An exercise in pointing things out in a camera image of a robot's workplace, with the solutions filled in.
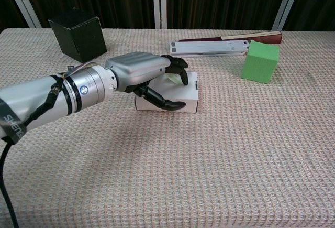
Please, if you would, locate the beige waffle tablecloth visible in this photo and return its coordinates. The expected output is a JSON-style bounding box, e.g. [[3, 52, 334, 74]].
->
[[0, 28, 335, 228]]

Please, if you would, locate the green foam cube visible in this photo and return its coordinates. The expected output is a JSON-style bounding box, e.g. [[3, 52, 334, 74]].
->
[[240, 41, 280, 84]]

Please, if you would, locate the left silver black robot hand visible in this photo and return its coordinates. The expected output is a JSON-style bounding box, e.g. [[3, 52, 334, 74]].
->
[[104, 51, 189, 112]]

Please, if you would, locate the black cardboard box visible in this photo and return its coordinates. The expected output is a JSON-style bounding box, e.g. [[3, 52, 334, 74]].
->
[[48, 9, 107, 64]]

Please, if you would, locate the white cardboard box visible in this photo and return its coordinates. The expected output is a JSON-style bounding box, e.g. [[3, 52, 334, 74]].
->
[[134, 71, 199, 114]]

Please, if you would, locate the dark pleated curtain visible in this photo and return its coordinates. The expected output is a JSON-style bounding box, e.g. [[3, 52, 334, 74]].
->
[[0, 0, 335, 32]]

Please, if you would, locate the white frame post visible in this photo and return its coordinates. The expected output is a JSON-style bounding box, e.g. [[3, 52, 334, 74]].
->
[[271, 0, 306, 31], [152, 0, 168, 29], [4, 0, 41, 28]]

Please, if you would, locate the red and tan book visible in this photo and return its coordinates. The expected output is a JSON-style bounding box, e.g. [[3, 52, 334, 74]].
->
[[178, 30, 284, 45]]

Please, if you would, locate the grey flat metal case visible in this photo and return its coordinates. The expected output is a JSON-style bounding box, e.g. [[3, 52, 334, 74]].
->
[[169, 40, 252, 58]]

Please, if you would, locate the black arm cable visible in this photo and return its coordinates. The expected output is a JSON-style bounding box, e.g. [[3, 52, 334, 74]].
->
[[0, 80, 65, 228]]

